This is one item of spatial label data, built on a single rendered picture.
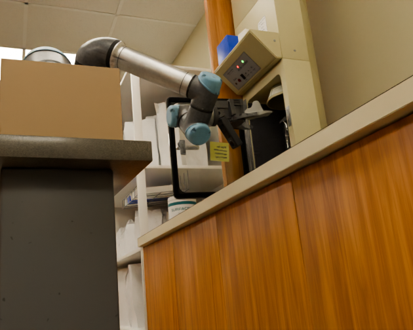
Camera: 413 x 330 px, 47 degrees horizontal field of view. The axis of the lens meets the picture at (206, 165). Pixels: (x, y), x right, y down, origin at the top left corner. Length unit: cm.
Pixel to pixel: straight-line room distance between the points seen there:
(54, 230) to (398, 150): 60
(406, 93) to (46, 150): 59
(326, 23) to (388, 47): 43
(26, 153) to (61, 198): 11
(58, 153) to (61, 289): 23
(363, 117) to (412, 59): 100
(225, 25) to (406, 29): 74
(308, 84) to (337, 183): 80
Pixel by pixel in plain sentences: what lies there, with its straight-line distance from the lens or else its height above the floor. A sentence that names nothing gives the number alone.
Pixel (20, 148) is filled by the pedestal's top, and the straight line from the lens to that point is 85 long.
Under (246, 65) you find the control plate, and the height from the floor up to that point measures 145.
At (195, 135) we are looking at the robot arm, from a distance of 146.
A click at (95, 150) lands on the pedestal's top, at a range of 87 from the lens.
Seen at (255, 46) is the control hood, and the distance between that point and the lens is 171.
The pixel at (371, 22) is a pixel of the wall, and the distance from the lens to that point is 203.
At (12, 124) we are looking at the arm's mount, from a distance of 98.
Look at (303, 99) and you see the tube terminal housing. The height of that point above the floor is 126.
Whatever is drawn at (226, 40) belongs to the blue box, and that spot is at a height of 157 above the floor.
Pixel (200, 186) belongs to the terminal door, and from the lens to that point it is 175.
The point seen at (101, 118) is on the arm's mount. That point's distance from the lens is 100.
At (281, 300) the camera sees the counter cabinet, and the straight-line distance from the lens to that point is 117.
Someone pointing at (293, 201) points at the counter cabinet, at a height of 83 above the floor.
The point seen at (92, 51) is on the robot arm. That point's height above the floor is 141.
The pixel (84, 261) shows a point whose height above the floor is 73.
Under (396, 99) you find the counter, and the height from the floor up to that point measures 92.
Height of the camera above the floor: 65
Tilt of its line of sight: 15 degrees up
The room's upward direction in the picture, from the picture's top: 6 degrees counter-clockwise
